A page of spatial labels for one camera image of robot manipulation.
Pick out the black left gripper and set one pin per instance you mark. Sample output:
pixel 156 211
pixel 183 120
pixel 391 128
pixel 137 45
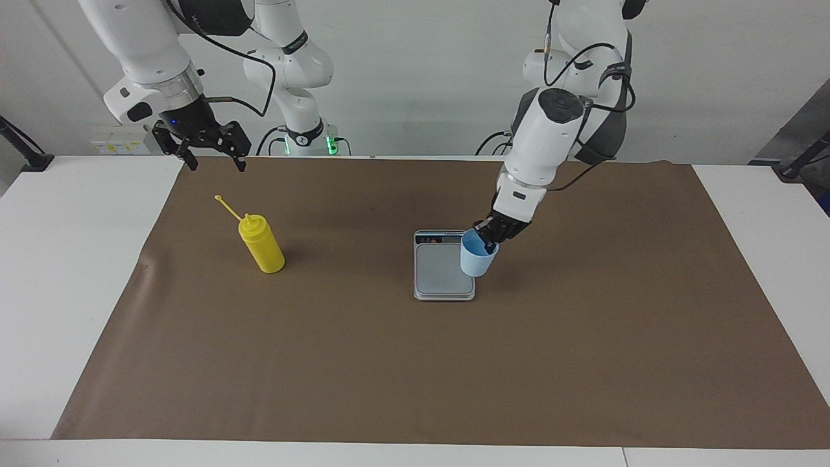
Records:
pixel 509 227

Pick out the silver digital kitchen scale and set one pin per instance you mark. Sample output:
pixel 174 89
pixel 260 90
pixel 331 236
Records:
pixel 438 272

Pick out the yellow squeeze bottle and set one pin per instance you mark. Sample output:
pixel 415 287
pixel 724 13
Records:
pixel 262 250

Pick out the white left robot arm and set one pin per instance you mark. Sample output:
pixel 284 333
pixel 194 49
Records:
pixel 551 136

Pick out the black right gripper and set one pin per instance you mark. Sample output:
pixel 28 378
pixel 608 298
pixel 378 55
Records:
pixel 191 120

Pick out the white wall outlet box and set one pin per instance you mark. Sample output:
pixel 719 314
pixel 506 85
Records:
pixel 120 139

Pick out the light blue plastic cup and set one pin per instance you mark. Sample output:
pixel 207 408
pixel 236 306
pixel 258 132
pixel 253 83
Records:
pixel 476 263

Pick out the brown paper mat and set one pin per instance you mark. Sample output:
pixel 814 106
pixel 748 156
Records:
pixel 415 370

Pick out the black clamp stand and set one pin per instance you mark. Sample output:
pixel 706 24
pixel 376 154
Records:
pixel 794 170
pixel 35 161

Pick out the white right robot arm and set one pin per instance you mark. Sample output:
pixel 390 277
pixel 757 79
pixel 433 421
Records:
pixel 146 45

